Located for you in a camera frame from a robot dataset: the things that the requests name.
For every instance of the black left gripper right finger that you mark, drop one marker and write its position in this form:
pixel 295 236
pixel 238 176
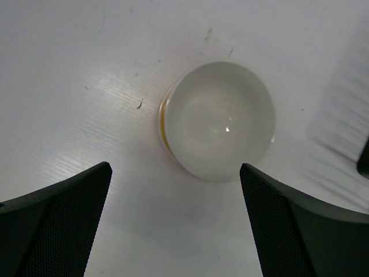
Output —
pixel 298 235

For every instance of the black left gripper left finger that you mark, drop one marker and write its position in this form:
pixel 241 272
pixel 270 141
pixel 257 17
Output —
pixel 50 232

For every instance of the white bowl orange yellow stripes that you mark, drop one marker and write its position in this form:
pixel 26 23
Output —
pixel 216 117

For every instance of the black wire dish rack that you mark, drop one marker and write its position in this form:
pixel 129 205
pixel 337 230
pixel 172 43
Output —
pixel 362 165

